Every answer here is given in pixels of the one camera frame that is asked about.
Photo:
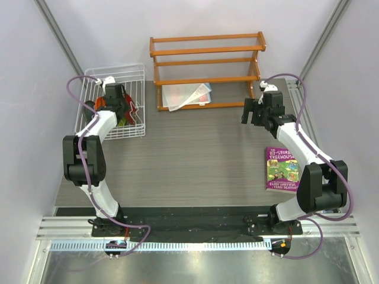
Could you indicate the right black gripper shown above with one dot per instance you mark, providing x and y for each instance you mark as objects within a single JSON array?
[{"x": 251, "y": 105}]

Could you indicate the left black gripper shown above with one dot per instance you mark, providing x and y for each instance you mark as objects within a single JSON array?
[{"x": 123, "y": 99}]

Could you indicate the red floral plate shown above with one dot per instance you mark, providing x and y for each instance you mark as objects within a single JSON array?
[{"x": 131, "y": 114}]

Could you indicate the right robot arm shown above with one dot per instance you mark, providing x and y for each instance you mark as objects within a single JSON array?
[{"x": 323, "y": 182}]

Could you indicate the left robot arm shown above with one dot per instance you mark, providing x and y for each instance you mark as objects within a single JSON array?
[{"x": 83, "y": 157}]

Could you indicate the orange wooden shelf rack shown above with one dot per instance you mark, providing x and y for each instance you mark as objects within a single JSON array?
[{"x": 231, "y": 58}]

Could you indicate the orange plate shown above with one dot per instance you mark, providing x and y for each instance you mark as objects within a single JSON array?
[{"x": 100, "y": 103}]

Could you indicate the green plate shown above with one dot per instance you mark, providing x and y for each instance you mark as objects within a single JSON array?
[{"x": 122, "y": 122}]

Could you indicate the clear plastic document sleeve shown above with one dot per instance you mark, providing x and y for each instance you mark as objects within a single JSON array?
[{"x": 181, "y": 95}]

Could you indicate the purple treehouse book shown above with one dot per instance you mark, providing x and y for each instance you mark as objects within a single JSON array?
[{"x": 282, "y": 170}]

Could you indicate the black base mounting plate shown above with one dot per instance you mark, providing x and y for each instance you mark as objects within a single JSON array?
[{"x": 225, "y": 224}]

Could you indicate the white wire dish rack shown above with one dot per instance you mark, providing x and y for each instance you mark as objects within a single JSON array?
[{"x": 132, "y": 77}]

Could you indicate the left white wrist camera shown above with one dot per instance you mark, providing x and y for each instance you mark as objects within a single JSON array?
[{"x": 105, "y": 81}]

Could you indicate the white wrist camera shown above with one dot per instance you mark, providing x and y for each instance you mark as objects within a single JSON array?
[
  {"x": 105, "y": 81},
  {"x": 265, "y": 88}
]

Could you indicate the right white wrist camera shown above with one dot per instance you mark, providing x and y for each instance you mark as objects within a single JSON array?
[{"x": 265, "y": 88}]

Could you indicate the slotted cable duct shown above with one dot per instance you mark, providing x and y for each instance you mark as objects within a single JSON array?
[{"x": 115, "y": 246}]

